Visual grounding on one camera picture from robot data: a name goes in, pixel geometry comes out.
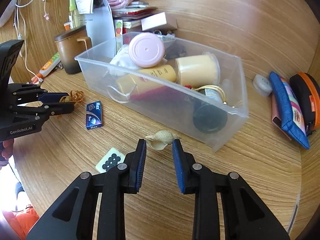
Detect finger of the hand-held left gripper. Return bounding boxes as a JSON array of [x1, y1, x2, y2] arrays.
[[37, 92, 71, 105], [37, 102, 75, 118]]

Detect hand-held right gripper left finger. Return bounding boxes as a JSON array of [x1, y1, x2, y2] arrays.
[[26, 138, 147, 240]]

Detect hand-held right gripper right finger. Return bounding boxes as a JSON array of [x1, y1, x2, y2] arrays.
[[172, 139, 292, 240]]

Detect gold curly ribbon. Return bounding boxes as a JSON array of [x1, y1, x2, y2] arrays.
[[57, 90, 85, 118]]

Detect beige seashell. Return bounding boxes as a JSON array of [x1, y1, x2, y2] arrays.
[[145, 130, 182, 151]]

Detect clear plastic box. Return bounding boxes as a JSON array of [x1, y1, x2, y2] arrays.
[[74, 31, 249, 153]]

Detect dark green bottle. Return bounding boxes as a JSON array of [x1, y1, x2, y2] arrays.
[[192, 86, 234, 133]]

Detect red plastic item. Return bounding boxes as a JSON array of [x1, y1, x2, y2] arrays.
[[130, 85, 193, 105]]

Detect white drawstring pouch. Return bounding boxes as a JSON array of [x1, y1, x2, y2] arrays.
[[107, 45, 140, 103]]

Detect yellow plastic bottle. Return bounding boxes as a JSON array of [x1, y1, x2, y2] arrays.
[[116, 64, 177, 98]]

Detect cream cylinder jar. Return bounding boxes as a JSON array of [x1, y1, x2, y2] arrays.
[[174, 52, 221, 87]]

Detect pink round case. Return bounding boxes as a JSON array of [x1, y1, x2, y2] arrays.
[[128, 33, 166, 68]]

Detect wooden desktop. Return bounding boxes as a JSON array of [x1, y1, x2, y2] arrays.
[[0, 62, 304, 240]]

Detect person's left hand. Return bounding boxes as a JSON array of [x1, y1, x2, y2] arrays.
[[0, 140, 15, 167]]

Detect white tile with dark dots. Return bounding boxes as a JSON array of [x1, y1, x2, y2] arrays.
[[95, 147, 127, 173]]

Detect orange green tube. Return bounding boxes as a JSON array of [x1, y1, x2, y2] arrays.
[[39, 52, 62, 78]]

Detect blue gum pack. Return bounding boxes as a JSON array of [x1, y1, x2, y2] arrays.
[[86, 100, 104, 130]]

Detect brown ceramic mug with lid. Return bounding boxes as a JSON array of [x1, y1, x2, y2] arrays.
[[54, 25, 92, 75]]

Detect green yellow bottle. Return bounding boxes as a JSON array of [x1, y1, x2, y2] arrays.
[[68, 0, 81, 29]]

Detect orange cloth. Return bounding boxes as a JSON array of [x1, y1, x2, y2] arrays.
[[0, 204, 40, 240]]

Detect fruit sticker sheet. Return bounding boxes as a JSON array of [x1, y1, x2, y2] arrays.
[[114, 19, 125, 53]]

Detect white paper sheet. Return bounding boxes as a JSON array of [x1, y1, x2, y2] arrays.
[[72, 0, 96, 15]]

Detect yellow notepad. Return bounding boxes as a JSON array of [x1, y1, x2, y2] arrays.
[[123, 20, 143, 28]]

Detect pink wallet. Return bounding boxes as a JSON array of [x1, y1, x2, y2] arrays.
[[271, 94, 293, 140]]

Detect white tape roll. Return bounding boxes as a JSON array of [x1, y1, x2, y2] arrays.
[[252, 74, 273, 97]]

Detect stack of red packets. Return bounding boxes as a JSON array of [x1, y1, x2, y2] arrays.
[[106, 0, 158, 18]]

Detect blue fabric pouch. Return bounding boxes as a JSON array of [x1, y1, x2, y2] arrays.
[[269, 71, 311, 150]]

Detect white small box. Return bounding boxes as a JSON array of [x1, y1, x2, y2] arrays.
[[141, 11, 178, 32]]

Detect orange black zip case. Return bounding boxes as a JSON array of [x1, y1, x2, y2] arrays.
[[289, 72, 320, 137]]

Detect white charging cable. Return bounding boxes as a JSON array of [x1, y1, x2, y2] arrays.
[[14, 0, 43, 83]]

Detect cable with pink plug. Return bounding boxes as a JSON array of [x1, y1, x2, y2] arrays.
[[37, 0, 50, 20]]

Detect gold elastic cord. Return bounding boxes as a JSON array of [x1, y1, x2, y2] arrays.
[[194, 85, 237, 109]]

